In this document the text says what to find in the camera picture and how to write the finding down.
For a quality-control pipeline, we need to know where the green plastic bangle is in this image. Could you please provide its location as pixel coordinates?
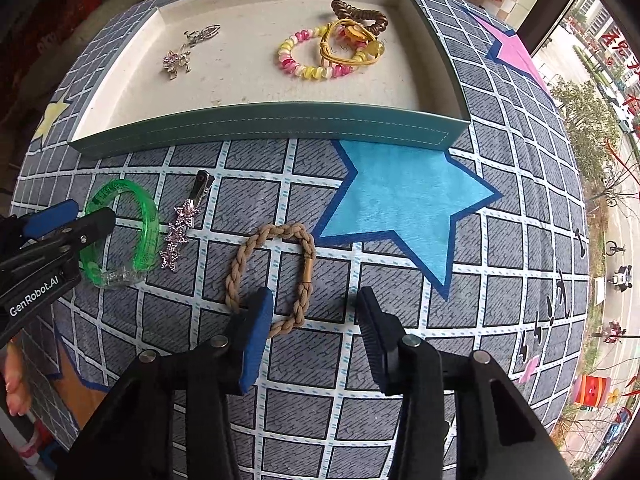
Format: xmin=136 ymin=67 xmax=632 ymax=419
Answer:
xmin=79 ymin=178 xmax=161 ymax=291

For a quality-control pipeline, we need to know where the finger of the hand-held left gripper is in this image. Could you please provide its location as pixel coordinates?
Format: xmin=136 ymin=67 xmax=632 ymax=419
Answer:
xmin=0 ymin=208 xmax=117 ymax=286
xmin=0 ymin=199 xmax=81 ymax=261

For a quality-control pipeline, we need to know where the pink yellow spiral hair tie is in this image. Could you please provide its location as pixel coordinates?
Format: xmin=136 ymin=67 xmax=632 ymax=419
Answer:
xmin=275 ymin=27 xmax=368 ymax=81

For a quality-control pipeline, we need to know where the pink star hair clip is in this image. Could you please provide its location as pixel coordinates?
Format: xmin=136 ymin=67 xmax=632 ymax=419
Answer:
xmin=159 ymin=170 xmax=216 ymax=273

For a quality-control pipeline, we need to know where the tan braided hair tie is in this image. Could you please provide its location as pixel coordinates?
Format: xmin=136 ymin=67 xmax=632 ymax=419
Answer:
xmin=224 ymin=223 xmax=317 ymax=338

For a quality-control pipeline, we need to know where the brown spiral hair tie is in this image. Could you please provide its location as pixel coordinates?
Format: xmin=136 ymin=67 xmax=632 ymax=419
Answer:
xmin=330 ymin=0 xmax=390 ymax=36

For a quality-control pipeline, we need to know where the yellow hair tie with ornament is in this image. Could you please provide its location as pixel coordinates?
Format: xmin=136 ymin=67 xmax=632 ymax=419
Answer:
xmin=317 ymin=19 xmax=387 ymax=67

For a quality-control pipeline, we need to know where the silver bow brooch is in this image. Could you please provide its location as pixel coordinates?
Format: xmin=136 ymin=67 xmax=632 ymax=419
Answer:
xmin=161 ymin=45 xmax=193 ymax=81

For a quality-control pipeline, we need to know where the teal tray with white inside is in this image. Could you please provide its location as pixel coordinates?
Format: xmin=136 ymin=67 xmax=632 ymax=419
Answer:
xmin=67 ymin=0 xmax=471 ymax=161

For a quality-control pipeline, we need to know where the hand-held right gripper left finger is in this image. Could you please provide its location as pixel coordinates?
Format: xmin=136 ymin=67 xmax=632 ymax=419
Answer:
xmin=55 ymin=287 xmax=275 ymax=480

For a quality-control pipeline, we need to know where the checked star print tablecloth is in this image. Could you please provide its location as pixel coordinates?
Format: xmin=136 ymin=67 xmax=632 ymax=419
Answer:
xmin=10 ymin=0 xmax=591 ymax=480

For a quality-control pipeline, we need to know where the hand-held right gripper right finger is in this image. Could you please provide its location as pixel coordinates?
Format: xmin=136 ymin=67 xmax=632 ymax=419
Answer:
xmin=356 ymin=286 xmax=576 ymax=480

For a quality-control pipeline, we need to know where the person's left hand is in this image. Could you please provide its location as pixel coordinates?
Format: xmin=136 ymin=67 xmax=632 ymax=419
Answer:
xmin=0 ymin=344 xmax=32 ymax=417

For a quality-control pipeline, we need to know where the metal loop hair clip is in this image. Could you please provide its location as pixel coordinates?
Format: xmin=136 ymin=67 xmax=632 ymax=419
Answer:
xmin=185 ymin=22 xmax=221 ymax=43

